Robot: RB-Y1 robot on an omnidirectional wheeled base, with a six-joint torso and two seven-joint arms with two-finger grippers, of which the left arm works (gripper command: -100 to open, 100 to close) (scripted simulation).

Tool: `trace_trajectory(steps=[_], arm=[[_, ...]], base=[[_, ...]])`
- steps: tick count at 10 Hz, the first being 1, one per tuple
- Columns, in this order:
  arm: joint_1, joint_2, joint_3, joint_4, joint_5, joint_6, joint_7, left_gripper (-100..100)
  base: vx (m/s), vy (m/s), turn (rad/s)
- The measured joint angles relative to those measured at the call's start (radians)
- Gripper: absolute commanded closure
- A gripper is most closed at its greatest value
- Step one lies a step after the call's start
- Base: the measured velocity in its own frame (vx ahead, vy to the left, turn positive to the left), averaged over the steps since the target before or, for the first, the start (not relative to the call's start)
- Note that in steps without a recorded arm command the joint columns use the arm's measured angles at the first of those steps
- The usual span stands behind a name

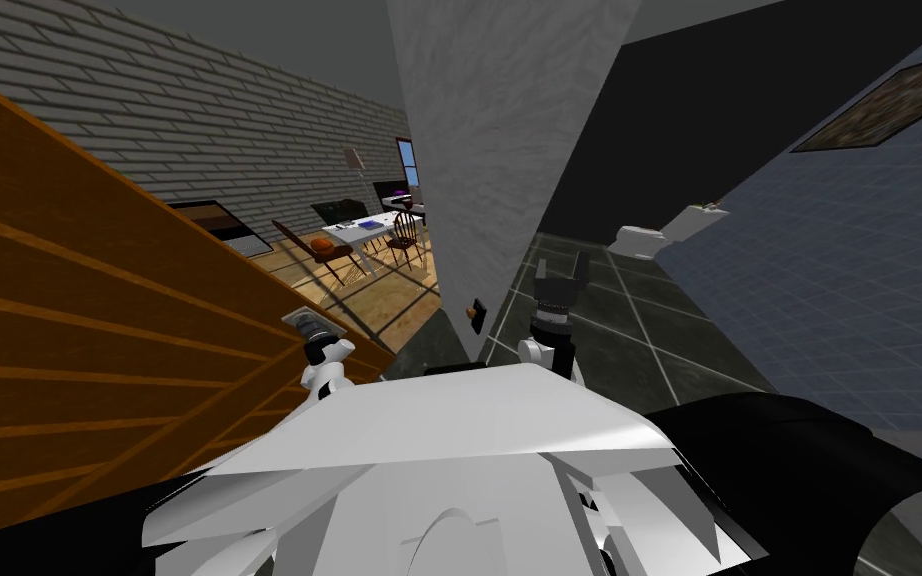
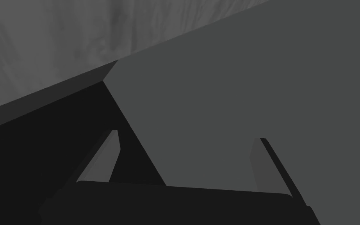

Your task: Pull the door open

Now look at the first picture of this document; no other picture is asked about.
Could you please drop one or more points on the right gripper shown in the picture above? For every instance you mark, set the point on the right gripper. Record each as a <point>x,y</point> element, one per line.
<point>558,292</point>

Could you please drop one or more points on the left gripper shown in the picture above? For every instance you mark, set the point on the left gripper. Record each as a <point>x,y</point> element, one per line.
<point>313,323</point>

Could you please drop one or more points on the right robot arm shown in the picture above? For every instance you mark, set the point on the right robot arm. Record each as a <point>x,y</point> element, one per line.
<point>789,472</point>

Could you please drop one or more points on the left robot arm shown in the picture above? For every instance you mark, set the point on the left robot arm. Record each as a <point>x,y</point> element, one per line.
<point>326,376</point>

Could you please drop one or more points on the brown wooden chair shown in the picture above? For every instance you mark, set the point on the brown wooden chair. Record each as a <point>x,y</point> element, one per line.
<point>318,248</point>

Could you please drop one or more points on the white toilet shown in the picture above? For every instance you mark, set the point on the white toilet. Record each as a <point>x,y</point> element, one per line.
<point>653,236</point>

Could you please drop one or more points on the orange and black door knob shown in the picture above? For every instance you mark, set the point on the orange and black door knob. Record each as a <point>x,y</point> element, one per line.
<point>476,314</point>

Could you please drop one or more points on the white dining table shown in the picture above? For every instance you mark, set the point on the white dining table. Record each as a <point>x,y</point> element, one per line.
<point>366,228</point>

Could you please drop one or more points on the black television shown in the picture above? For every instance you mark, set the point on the black television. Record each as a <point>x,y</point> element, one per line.
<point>339,212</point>

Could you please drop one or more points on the dark spindle-back chair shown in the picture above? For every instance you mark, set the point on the dark spindle-back chair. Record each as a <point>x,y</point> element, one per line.
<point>405,232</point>

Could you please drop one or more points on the grey floor lamp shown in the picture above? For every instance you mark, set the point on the grey floor lamp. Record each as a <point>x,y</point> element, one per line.
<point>354,160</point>

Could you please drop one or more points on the blue window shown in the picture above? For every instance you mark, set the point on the blue window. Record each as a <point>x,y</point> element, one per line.
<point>408,164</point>

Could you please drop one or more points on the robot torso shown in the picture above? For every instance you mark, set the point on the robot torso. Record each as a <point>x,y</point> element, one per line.
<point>461,448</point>

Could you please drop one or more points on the brown wooden door leaf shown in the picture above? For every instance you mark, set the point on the brown wooden door leaf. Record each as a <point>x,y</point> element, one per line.
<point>69,336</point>

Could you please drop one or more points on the brown mottled wall picture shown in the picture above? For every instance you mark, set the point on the brown mottled wall picture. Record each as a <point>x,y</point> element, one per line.
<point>893,100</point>

